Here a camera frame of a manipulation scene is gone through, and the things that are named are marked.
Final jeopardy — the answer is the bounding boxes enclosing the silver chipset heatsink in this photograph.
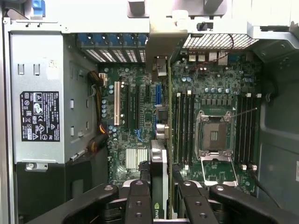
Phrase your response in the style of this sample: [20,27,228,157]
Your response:
[125,148,149,169]

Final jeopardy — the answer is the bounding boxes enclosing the CPU socket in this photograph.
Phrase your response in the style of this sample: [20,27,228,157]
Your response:
[195,111,234,157]

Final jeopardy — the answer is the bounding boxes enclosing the black RAM slot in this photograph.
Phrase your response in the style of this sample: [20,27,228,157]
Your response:
[242,93,247,170]
[186,90,192,171]
[252,92,258,170]
[191,93,196,164]
[176,92,182,164]
[181,93,187,164]
[236,94,242,170]
[247,92,253,170]

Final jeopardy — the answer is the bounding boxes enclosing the green motherboard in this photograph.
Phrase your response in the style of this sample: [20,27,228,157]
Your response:
[98,50,262,194]

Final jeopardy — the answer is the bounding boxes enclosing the black plastic cover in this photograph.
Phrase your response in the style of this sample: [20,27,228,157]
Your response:
[15,149,109,224]

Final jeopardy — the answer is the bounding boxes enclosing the long black expansion slot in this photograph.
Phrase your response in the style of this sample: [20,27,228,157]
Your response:
[135,84,141,129]
[125,83,132,129]

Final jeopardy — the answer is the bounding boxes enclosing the white expansion slot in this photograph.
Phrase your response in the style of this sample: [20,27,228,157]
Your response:
[113,80,121,126]

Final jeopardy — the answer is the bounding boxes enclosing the open black PC case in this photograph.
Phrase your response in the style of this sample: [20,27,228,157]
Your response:
[0,0,299,224]

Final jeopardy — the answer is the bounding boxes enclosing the thin metal locking lever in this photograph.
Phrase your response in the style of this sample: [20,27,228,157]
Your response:
[233,107,258,119]

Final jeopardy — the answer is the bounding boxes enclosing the blue expansion slot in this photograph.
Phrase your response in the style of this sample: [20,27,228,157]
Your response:
[155,83,162,106]

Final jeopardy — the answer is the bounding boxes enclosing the grey power supply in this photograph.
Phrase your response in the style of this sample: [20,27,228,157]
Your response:
[9,30,68,164]

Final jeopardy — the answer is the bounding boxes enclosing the grey plastic parts rack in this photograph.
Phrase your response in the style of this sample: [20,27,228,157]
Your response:
[127,0,234,21]

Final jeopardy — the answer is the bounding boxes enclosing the blue case latch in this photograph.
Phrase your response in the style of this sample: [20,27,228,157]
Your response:
[31,0,46,19]

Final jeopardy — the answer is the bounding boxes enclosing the yellow black power wire bundle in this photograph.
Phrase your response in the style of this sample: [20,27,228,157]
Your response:
[86,70,109,154]

